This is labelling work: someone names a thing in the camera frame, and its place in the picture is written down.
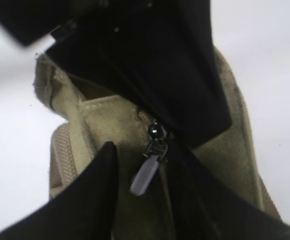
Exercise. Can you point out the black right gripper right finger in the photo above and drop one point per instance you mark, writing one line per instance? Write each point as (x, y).
(205, 209)

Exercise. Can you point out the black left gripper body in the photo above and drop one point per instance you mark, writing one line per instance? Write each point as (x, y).
(29, 20)

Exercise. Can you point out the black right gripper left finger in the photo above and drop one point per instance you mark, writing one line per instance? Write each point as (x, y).
(85, 210)

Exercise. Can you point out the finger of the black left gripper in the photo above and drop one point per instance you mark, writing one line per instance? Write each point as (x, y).
(165, 67)

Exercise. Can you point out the olive yellow canvas bag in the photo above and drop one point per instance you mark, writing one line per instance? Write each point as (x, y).
(91, 122)

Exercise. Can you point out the silver zipper pull tab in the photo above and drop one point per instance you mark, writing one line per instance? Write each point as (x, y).
(153, 156)

